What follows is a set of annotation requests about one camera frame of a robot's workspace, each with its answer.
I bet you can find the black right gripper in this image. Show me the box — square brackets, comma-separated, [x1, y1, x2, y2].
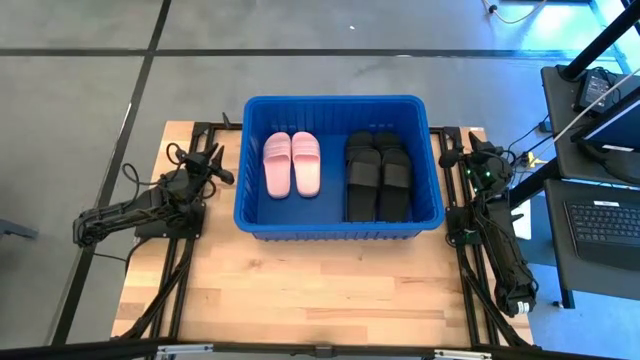
[438, 136, 514, 186]

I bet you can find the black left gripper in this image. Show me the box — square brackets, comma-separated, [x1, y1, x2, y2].
[172, 142, 236, 189]

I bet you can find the pink slide sandal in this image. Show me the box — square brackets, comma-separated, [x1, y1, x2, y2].
[262, 131, 293, 200]
[291, 130, 322, 198]

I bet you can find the blue plastic bin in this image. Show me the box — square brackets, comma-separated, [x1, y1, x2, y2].
[233, 94, 446, 242]

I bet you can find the white floor sheet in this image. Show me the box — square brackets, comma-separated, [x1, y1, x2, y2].
[512, 213, 533, 242]

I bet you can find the black desk with monitor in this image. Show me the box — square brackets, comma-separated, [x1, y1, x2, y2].
[540, 63, 640, 182]

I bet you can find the white thin rod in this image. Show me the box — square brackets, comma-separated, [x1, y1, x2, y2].
[552, 67, 640, 146]

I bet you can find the black electronic device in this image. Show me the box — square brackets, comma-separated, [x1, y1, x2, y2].
[573, 68, 615, 114]

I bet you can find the black monitor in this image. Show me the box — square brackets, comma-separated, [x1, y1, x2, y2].
[571, 87, 640, 154]

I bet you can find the black keyboard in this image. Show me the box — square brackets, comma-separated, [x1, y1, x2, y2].
[563, 198, 640, 274]

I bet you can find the black metal pole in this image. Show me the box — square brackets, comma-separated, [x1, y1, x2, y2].
[558, 0, 640, 82]

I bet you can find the black desk with keyboard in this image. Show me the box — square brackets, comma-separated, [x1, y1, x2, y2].
[543, 178, 640, 310]

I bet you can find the grey floor object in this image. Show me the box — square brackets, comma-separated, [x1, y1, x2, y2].
[0, 218, 39, 242]

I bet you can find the black aluminium table frame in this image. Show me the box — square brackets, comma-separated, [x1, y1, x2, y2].
[119, 113, 534, 349]

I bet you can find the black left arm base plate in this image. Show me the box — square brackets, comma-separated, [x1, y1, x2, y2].
[134, 199, 207, 240]

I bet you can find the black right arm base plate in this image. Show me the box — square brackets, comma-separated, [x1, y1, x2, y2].
[445, 204, 519, 247]

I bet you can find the white floor cable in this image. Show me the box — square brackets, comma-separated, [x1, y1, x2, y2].
[480, 0, 547, 25]

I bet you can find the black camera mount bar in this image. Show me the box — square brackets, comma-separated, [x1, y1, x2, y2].
[0, 337, 640, 360]

